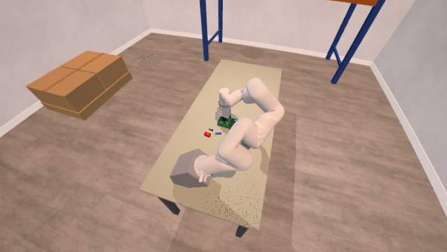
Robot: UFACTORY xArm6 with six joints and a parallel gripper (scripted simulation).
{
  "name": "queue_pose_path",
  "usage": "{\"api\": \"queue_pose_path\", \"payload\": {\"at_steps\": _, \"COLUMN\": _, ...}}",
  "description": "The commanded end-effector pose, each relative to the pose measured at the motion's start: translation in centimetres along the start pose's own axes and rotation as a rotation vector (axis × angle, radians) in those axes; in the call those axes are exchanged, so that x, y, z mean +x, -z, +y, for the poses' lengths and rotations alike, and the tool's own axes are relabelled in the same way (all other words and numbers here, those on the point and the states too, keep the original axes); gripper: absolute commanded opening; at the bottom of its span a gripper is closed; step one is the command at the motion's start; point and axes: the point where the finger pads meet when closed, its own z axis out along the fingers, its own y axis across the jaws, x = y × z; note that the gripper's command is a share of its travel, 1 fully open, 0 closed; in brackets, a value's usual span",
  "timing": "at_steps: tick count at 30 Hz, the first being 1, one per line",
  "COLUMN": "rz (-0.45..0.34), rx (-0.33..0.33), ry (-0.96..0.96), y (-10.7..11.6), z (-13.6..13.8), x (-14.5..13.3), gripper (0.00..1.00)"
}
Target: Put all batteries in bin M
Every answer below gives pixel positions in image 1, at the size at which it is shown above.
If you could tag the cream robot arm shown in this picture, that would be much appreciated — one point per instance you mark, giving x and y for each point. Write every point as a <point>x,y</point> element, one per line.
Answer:
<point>251,133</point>

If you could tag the green three-compartment bin rack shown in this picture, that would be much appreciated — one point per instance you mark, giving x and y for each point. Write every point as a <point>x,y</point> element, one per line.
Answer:
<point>227,124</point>

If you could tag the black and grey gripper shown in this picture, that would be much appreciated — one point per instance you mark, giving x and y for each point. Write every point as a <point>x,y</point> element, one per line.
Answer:
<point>224,113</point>

